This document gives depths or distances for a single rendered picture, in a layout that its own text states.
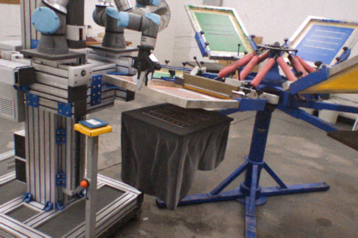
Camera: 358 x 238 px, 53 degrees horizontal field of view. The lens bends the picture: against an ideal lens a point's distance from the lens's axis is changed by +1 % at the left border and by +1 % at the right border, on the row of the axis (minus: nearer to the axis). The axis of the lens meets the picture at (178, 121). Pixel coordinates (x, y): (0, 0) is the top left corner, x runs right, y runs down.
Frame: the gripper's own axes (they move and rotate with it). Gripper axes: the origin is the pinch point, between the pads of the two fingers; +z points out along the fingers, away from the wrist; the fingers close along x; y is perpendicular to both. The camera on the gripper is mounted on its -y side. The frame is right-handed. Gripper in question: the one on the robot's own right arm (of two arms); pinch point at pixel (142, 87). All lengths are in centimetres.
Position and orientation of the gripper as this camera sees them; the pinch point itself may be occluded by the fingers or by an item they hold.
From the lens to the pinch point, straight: 178.0
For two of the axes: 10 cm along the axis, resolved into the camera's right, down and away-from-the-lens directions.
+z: -2.0, 9.6, 1.9
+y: -7.6, -2.7, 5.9
